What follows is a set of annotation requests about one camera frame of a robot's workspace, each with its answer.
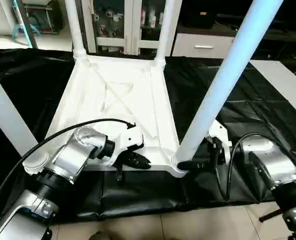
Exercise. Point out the white glass door cabinet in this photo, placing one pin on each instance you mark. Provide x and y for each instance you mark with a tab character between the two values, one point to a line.
132	30

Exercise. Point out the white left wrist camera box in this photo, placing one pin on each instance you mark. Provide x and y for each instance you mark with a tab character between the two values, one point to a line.
130	140

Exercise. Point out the white drawer unit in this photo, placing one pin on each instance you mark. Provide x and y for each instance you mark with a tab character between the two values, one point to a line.
203	47

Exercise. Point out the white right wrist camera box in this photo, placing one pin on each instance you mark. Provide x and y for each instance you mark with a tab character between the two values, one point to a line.
219	135

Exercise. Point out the light blue stand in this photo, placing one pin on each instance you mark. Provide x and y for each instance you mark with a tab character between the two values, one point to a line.
25	25

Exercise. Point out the white plastic table top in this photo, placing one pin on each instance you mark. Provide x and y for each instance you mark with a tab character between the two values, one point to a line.
122	85

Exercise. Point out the black tripod leg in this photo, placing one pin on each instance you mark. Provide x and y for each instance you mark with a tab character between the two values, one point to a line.
273	214

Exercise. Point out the black work mat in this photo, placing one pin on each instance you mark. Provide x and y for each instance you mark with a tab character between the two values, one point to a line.
268	115

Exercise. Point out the white flat board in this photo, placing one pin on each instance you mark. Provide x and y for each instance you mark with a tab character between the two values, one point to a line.
288	82

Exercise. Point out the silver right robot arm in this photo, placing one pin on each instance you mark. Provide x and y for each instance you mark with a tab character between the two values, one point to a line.
270	167

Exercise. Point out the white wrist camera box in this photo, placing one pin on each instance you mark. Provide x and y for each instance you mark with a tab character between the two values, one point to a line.
130	140
219	135

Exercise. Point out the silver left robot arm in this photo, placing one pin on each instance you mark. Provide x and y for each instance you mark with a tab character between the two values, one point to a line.
80	150

